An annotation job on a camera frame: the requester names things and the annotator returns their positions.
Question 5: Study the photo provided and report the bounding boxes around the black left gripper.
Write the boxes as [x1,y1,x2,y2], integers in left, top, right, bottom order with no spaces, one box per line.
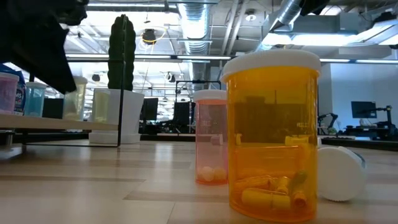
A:
[0,0,90,95]

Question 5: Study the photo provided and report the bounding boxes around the blue translucent pill bottle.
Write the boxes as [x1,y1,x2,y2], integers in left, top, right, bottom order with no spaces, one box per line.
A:
[24,82,47,118]

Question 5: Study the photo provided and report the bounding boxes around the blue TUMS bottle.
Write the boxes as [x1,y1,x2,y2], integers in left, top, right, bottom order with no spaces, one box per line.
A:
[0,63,27,116]

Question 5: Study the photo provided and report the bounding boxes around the pink translucent pill bottle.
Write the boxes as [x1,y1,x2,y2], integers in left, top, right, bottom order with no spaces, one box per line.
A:
[193,89,229,187]
[0,72,20,115]

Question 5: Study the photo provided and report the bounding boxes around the yellow bottle with reddish pills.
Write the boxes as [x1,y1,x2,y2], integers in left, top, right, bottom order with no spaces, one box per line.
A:
[63,76,88,121]

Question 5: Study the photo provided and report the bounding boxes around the yellow translucent pill bottle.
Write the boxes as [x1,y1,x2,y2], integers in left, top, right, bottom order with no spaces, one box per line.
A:
[91,88,111,124]

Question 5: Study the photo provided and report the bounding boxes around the dark monitor on arm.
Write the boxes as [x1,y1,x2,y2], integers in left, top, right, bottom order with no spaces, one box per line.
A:
[351,101,377,119]

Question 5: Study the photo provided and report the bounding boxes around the wooden shelf board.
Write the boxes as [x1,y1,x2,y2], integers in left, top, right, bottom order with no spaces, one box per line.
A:
[0,113,119,131]

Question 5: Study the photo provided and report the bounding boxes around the green cactus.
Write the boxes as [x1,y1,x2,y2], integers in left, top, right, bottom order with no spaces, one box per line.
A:
[107,14,137,91]

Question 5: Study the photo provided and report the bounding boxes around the ceiling light strip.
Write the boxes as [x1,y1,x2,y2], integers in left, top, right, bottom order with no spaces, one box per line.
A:
[176,55,233,60]

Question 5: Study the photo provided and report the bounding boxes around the large orange pill bottle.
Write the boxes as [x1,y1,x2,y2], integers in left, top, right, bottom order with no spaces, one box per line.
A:
[220,49,322,223]

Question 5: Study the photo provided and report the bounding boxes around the ceiling light panel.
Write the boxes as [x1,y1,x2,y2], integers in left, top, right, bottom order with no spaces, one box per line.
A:
[261,32,354,47]

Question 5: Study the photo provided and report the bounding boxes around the green pill bottle white cap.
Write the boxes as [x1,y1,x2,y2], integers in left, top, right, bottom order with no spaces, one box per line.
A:
[316,146,368,203]

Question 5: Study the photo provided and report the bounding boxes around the black ceiling device yellow cable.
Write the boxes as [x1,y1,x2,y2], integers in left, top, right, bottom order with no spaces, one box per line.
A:
[141,28,158,45]

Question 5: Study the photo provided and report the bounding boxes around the black metal shelf frame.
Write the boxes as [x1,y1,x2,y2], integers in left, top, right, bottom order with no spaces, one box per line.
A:
[21,58,127,148]

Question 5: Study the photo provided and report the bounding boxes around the black aluminium table frame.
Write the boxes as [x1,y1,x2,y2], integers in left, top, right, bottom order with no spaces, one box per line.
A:
[12,132,398,153]

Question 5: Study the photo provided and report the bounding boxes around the silver ribbed air duct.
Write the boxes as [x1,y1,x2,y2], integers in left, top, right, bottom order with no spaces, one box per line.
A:
[177,0,212,82]

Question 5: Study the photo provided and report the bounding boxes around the black rectangular stand frame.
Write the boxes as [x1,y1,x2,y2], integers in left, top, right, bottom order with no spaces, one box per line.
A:
[175,80,222,134]

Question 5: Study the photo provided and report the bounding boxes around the silver slanted air duct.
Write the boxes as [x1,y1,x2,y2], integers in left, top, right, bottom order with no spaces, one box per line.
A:
[269,0,313,32]

